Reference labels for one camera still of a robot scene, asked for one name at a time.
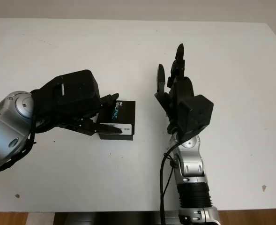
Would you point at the black camera box base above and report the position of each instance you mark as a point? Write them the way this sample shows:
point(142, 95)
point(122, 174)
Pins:
point(116, 138)

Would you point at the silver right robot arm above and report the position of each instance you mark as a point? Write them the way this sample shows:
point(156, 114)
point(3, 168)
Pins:
point(191, 164)

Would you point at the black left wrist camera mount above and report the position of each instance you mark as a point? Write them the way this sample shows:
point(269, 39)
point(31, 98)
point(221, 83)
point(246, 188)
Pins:
point(76, 89)

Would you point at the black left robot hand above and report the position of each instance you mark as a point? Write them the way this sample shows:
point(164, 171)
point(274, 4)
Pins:
point(44, 110)

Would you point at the dark robot torso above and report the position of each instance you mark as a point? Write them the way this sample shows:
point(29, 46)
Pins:
point(116, 218)

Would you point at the black RealSense box lid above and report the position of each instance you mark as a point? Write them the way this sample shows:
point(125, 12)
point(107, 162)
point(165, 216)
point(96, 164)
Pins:
point(126, 112)

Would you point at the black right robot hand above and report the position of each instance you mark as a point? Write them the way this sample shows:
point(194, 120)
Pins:
point(180, 89)

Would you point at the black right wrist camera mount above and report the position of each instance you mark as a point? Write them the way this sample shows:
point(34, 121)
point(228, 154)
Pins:
point(196, 114)

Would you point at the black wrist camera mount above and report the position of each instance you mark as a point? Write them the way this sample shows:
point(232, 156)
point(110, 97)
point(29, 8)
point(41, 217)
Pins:
point(76, 89)
point(196, 114)

